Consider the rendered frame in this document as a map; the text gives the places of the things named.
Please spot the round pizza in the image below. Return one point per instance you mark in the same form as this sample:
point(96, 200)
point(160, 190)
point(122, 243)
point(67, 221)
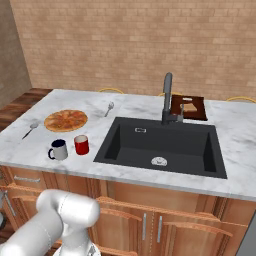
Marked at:
point(65, 120)

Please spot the dark grey tap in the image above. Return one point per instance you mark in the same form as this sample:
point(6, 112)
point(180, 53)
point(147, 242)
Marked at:
point(167, 100)

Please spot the grey appliance side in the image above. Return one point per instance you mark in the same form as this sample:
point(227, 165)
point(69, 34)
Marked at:
point(249, 238)

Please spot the silver fork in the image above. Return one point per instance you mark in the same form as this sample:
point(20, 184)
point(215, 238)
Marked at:
point(109, 108)

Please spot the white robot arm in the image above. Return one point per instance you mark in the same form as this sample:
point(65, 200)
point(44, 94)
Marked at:
point(56, 216)

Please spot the yellow chair back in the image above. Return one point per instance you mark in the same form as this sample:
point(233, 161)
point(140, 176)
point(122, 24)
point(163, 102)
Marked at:
point(110, 90)
point(170, 93)
point(240, 99)

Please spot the wooden cupboard door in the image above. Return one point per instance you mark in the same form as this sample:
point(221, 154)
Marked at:
point(123, 226)
point(20, 206)
point(193, 235)

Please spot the red cup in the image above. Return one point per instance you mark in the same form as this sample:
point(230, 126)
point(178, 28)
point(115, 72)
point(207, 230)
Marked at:
point(81, 145)

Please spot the wooden drawer front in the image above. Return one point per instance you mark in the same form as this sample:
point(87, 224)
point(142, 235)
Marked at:
point(28, 180)

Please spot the dark grey sink basin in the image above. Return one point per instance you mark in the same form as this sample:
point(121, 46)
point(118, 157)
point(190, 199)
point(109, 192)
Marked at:
point(163, 146)

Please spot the dark brown cutting board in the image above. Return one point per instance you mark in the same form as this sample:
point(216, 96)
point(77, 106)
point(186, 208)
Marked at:
point(193, 107)

